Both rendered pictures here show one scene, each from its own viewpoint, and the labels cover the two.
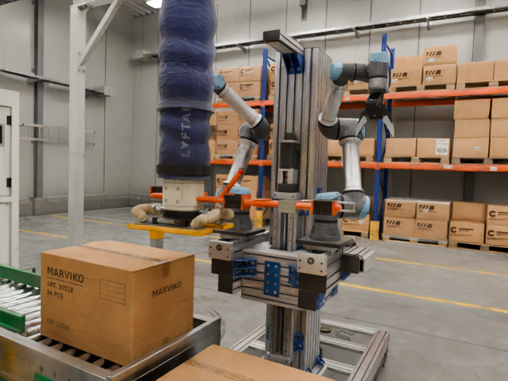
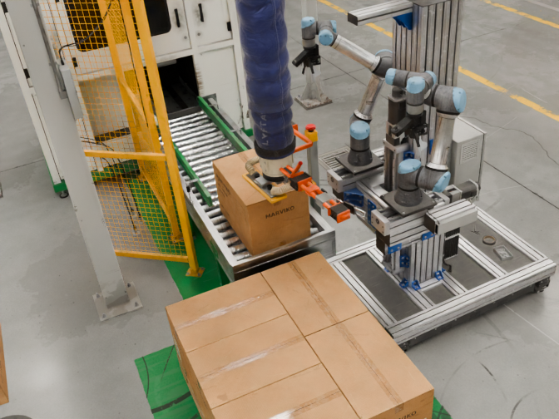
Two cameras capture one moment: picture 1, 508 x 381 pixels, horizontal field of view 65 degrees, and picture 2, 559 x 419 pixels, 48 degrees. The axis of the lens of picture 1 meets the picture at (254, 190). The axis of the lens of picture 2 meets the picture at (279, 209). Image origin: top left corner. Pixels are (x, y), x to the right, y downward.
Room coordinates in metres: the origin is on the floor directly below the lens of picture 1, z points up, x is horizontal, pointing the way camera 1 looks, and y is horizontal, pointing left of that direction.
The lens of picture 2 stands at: (-0.65, -1.61, 3.03)
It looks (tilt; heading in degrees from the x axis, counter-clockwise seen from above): 35 degrees down; 40
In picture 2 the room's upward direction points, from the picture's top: 6 degrees counter-clockwise
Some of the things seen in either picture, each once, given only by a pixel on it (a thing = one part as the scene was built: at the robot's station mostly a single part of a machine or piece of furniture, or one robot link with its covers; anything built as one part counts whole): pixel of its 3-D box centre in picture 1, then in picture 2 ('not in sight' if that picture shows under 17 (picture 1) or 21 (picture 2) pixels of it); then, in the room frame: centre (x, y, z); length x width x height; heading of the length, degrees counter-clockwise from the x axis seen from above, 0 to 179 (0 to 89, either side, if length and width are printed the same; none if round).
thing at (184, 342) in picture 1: (173, 348); (284, 249); (1.69, 0.33, 0.58); 0.70 x 0.03 x 0.06; 151
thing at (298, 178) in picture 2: (237, 201); (300, 181); (1.56, 0.06, 1.24); 0.10 x 0.08 x 0.06; 157
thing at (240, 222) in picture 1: (239, 219); (359, 152); (2.19, 0.08, 1.09); 0.15 x 0.15 x 0.10
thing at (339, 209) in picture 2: (324, 207); (338, 212); (1.42, -0.26, 1.24); 0.08 x 0.07 x 0.05; 67
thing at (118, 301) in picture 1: (118, 294); (260, 199); (1.88, 0.63, 0.75); 0.60 x 0.40 x 0.40; 61
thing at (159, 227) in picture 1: (169, 224); (263, 183); (1.57, 0.33, 1.14); 0.34 x 0.10 x 0.05; 67
